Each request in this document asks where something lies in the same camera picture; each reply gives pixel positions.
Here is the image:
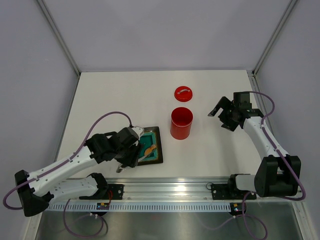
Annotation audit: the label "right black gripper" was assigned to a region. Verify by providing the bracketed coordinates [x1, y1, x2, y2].
[208, 96, 239, 132]

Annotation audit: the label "long metal tongs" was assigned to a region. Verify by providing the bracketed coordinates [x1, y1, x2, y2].
[116, 149, 156, 174]

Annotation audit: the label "red cylindrical container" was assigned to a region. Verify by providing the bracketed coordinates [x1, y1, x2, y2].
[170, 107, 193, 140]

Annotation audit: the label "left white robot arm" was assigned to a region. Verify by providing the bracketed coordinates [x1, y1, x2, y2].
[14, 126, 144, 217]

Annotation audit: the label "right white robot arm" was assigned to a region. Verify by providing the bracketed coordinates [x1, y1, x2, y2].
[208, 91, 306, 201]

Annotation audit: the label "orange salmon piece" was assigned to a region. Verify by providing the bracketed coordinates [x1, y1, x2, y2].
[144, 144, 157, 156]

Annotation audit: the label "square dark teal plate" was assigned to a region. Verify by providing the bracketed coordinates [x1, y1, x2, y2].
[138, 126, 164, 166]

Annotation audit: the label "red round lid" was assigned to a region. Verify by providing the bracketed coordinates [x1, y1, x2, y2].
[174, 86, 193, 102]

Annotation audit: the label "left small circuit board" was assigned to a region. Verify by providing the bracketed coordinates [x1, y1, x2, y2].
[96, 202, 110, 211]

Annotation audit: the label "small circuit board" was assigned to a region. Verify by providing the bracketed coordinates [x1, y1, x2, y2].
[230, 202, 247, 214]
[96, 202, 110, 211]

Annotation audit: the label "right small circuit board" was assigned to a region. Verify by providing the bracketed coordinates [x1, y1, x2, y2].
[230, 202, 247, 214]

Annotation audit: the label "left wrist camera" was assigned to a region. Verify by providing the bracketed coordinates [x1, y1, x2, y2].
[129, 126, 145, 138]

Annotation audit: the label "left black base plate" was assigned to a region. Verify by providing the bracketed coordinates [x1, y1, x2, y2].
[79, 184, 124, 200]

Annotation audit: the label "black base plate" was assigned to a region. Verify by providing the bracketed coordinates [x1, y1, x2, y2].
[79, 184, 124, 200]
[209, 183, 247, 200]

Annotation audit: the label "aluminium mounting rail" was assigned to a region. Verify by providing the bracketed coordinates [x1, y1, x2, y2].
[47, 176, 305, 203]

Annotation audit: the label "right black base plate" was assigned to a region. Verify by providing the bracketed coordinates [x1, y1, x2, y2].
[209, 183, 247, 200]

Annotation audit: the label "white slotted cable duct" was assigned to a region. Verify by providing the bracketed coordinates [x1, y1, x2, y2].
[47, 201, 231, 213]

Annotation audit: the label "right aluminium frame post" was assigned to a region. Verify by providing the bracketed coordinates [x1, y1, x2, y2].
[251, 0, 300, 78]

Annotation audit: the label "aluminium frame post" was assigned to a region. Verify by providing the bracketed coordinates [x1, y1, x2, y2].
[35, 0, 81, 79]
[251, 0, 300, 78]

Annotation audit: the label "left aluminium frame post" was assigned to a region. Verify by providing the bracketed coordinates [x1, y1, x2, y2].
[35, 0, 81, 79]

